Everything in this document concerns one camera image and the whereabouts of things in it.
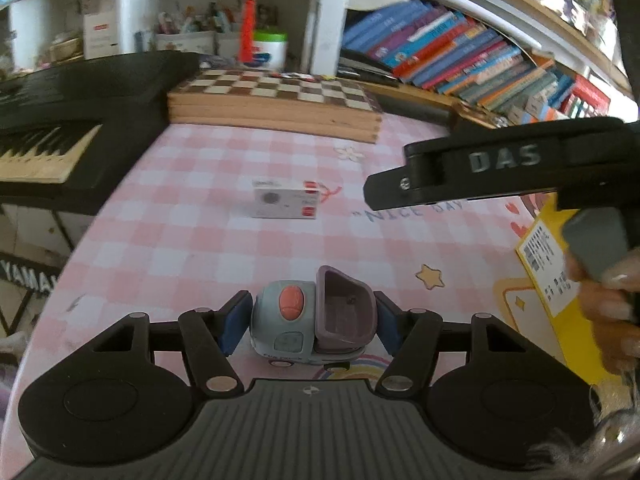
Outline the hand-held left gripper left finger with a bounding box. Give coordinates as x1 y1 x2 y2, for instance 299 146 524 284
85 290 253 395

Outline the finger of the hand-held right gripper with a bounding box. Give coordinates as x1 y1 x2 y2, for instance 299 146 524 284
364 137 448 211

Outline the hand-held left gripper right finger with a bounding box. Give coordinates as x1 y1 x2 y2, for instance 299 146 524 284
372 291 546 396

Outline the grey blue toy car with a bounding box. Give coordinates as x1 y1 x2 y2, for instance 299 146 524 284
249 265 377 373

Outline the yellow cardboard box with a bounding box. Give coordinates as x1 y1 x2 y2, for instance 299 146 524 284
515 192 640 396

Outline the pink checked tablecloth desktop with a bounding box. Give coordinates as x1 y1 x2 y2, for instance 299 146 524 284
20 122 601 391

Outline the person's right hand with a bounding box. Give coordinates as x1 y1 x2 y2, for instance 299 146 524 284
565 247 640 376

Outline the red flat box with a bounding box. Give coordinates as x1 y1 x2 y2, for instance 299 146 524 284
567 74 612 113

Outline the dark box with metal knobs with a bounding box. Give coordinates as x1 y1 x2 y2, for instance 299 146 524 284
447 101 503 130

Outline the white red small carton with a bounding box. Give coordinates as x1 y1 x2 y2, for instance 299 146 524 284
251 180 321 221

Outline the wooden chessboard box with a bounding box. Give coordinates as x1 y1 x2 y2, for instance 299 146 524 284
166 67 383 145

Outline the wooden bookshelf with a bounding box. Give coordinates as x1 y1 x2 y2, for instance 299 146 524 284
300 0 636 126

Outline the white tub with green lid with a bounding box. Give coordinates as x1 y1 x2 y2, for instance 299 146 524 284
251 30 289 68

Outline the black keyboard stand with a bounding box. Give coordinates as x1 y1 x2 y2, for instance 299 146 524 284
0 210 71 341

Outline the red stick with white top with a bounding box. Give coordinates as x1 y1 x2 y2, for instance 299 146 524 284
239 0 262 63

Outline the grey furry cloth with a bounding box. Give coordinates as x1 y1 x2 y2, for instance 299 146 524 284
527 385 640 480

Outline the white holder with pens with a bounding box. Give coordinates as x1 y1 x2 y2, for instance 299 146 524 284
155 5 216 53

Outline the black electronic keyboard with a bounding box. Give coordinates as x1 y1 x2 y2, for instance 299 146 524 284
0 52 201 216

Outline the white carton with red label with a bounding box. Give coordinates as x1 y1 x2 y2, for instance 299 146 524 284
82 10 121 60

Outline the brass bowl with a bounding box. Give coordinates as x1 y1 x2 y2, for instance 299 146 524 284
50 35 83 63

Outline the white shelf unit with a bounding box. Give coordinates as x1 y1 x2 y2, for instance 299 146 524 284
0 0 321 76

